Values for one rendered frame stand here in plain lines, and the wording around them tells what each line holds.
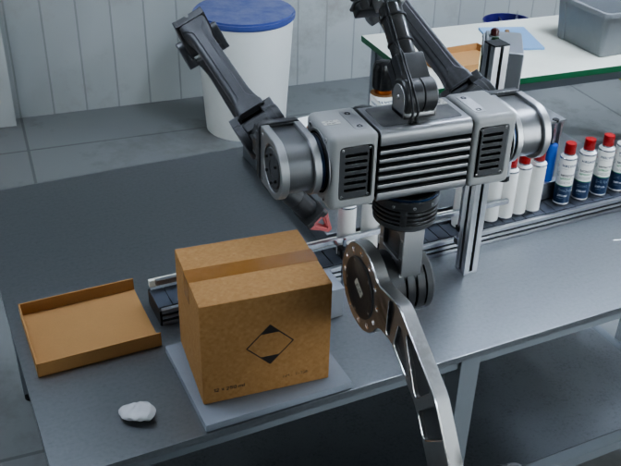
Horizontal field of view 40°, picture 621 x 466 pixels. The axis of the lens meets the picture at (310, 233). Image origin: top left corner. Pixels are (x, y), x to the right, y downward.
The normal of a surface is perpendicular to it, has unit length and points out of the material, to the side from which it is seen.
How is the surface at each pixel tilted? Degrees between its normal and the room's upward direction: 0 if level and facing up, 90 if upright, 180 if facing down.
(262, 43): 94
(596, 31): 95
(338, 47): 90
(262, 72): 94
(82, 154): 0
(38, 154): 0
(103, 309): 0
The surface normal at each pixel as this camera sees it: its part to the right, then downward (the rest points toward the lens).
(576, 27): -0.91, 0.27
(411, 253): 0.36, 0.49
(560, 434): 0.02, -0.85
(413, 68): 0.26, -0.27
